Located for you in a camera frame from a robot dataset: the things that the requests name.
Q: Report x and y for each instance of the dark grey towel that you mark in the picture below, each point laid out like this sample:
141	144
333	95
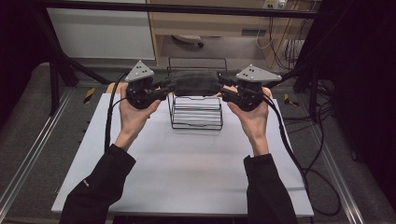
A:
194	82

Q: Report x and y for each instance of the person's right hand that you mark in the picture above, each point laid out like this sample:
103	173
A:
255	124

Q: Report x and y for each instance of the person's left hand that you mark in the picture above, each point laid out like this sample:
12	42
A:
134	121

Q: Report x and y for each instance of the white chair base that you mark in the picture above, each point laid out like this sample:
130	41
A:
190	39

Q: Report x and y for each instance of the white power strip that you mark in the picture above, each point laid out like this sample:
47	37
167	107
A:
275	3

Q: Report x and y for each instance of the black metal frame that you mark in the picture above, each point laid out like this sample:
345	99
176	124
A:
174	9

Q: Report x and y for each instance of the aluminium floor rail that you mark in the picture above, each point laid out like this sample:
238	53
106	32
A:
34	146
337	174

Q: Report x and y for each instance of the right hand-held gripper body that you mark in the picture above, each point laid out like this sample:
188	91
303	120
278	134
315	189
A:
250	90

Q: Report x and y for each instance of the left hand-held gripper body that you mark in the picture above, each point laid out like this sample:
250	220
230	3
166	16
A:
141	91

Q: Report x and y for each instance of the white cabinet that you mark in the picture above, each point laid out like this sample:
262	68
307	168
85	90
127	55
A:
99	34

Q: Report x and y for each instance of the light wooden desk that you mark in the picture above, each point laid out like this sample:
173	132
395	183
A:
214	21

